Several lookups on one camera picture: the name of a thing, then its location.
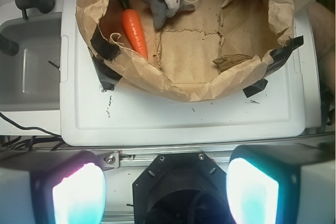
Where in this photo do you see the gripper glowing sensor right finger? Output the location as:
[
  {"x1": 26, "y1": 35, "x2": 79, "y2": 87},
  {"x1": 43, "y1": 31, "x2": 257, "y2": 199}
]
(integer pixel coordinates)
[{"x1": 226, "y1": 142, "x2": 335, "y2": 223}]

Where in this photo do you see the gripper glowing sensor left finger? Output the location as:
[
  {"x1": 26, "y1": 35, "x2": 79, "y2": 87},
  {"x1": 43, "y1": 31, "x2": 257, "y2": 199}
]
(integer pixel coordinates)
[{"x1": 1, "y1": 150, "x2": 107, "y2": 223}]

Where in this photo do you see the brown wood chip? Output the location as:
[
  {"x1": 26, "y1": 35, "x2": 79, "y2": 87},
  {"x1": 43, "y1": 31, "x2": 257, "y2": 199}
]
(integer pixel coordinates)
[{"x1": 213, "y1": 54, "x2": 253, "y2": 72}]

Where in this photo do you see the white plastic bin lid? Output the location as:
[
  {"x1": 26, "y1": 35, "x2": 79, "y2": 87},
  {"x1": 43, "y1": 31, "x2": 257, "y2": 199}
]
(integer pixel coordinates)
[{"x1": 60, "y1": 0, "x2": 306, "y2": 146}]

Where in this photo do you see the black tape piece lower right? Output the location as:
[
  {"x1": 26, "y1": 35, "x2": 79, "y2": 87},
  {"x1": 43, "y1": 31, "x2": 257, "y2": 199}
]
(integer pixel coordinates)
[{"x1": 243, "y1": 79, "x2": 268, "y2": 98}]

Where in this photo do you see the grey plastic sink tub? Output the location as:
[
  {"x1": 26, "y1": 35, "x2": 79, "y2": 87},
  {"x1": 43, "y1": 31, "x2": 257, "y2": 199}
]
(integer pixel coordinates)
[{"x1": 1, "y1": 12, "x2": 61, "y2": 112}]

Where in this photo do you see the black tape strip right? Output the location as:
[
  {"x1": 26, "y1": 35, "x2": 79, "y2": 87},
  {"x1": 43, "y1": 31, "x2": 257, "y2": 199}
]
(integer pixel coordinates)
[{"x1": 265, "y1": 35, "x2": 304, "y2": 77}]

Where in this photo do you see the black tape strip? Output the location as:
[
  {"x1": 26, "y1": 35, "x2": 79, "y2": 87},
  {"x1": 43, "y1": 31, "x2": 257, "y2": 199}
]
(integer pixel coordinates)
[
  {"x1": 90, "y1": 25, "x2": 122, "y2": 91},
  {"x1": 265, "y1": 35, "x2": 304, "y2": 77}
]

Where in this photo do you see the black tape strip left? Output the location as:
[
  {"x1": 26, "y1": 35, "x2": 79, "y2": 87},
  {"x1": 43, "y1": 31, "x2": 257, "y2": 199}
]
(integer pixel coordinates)
[{"x1": 90, "y1": 25, "x2": 122, "y2": 91}]

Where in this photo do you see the crumpled brown paper bag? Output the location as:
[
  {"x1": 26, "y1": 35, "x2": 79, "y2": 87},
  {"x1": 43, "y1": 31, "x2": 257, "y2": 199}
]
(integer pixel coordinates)
[{"x1": 76, "y1": 0, "x2": 295, "y2": 102}]

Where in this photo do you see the orange toy carrot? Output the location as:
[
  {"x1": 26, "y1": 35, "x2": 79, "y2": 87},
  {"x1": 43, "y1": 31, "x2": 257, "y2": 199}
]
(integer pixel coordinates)
[{"x1": 118, "y1": 0, "x2": 148, "y2": 59}]

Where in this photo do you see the grey plush donkey toy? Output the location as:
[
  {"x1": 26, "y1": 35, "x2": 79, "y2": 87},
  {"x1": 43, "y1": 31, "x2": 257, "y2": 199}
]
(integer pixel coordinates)
[{"x1": 141, "y1": 0, "x2": 195, "y2": 30}]

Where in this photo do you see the black cable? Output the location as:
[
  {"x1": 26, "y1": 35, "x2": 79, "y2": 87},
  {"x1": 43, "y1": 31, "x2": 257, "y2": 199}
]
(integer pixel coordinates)
[{"x1": 0, "y1": 111, "x2": 61, "y2": 137}]

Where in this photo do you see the aluminium frame rail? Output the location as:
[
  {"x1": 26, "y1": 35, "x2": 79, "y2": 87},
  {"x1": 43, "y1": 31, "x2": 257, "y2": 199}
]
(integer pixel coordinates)
[{"x1": 91, "y1": 145, "x2": 233, "y2": 170}]

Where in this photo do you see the black octagonal mount plate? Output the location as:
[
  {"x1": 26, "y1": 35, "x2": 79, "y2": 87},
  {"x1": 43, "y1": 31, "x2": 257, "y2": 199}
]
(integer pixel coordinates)
[{"x1": 132, "y1": 159, "x2": 235, "y2": 223}]

